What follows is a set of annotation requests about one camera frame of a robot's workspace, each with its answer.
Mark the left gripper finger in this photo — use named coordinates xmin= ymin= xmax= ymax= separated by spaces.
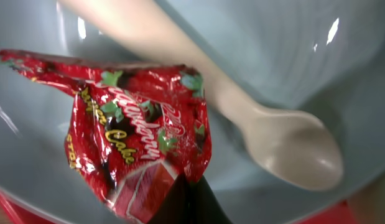
xmin=149 ymin=175 xmax=231 ymax=224

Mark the red snack wrapper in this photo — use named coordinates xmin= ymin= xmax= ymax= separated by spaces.
xmin=0 ymin=50 xmax=211 ymax=223

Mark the beige plastic spoon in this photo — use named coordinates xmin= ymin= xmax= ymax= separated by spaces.
xmin=63 ymin=0 xmax=344 ymax=191

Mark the red serving tray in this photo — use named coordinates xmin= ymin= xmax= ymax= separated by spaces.
xmin=0 ymin=191 xmax=358 ymax=224

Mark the large light blue plate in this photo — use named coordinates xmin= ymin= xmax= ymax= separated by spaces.
xmin=0 ymin=0 xmax=385 ymax=223

